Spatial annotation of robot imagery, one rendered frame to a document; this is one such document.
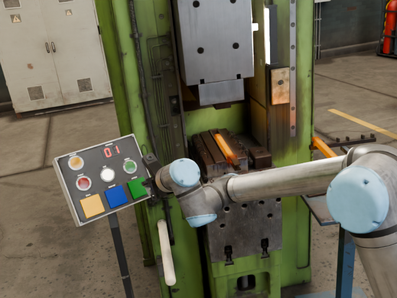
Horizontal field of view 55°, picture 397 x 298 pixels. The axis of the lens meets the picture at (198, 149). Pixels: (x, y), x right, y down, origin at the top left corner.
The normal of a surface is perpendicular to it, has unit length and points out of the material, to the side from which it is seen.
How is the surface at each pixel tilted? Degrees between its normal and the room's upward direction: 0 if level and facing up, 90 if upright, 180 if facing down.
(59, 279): 0
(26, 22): 90
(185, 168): 55
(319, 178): 79
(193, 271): 90
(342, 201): 83
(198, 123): 90
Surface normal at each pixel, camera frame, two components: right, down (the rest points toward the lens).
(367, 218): -0.75, 0.22
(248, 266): 0.17, 0.37
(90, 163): 0.44, -0.22
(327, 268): -0.10, -0.92
